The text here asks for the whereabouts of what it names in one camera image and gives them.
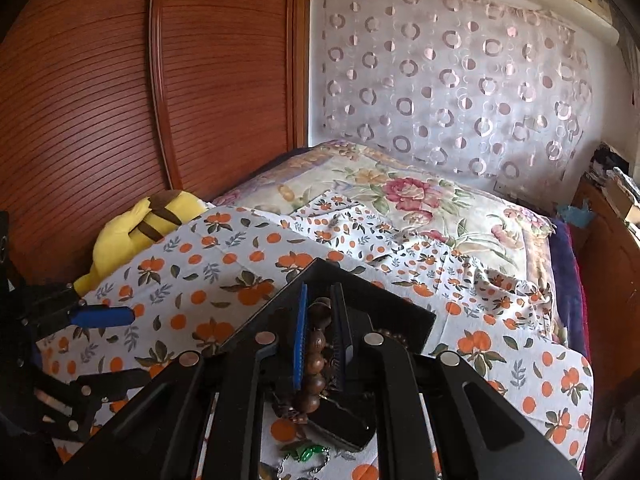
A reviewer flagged brown wooden bead bracelet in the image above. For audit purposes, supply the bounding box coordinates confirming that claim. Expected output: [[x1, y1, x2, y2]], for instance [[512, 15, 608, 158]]
[[271, 296, 409, 424]]

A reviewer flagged black jewelry box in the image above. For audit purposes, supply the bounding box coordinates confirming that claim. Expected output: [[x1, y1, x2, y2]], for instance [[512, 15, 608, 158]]
[[224, 258, 435, 452]]

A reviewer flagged orange print white bedsheet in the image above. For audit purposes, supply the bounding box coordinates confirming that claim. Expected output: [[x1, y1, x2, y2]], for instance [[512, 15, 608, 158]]
[[39, 193, 593, 474]]

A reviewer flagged yellow plush toy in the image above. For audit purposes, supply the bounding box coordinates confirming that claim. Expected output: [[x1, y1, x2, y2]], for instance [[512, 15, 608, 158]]
[[74, 190, 207, 296]]

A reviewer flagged purple blanket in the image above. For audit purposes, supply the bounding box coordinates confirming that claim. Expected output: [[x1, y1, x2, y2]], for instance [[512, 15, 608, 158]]
[[549, 218, 591, 360]]

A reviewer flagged red-brown wooden wardrobe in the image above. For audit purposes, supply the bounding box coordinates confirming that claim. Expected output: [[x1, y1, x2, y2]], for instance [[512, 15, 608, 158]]
[[1, 0, 310, 285]]

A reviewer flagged blue cloth piece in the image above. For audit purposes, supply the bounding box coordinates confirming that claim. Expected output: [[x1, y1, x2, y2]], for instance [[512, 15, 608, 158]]
[[556, 200, 596, 230]]

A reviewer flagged wooden bedside furniture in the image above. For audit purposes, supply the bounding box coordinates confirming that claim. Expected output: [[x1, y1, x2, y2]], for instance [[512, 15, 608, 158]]
[[573, 178, 640, 396]]

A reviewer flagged sheer circle pattern curtain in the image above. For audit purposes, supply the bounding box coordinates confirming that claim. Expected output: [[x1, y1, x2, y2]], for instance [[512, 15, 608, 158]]
[[310, 0, 592, 209]]

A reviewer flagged clutter pile on furniture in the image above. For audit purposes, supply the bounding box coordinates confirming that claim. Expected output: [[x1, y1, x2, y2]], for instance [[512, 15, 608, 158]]
[[587, 142, 639, 229]]

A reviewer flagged green charm chain bracelet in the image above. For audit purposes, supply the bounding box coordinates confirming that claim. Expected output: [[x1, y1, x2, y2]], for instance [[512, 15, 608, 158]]
[[258, 441, 332, 480]]

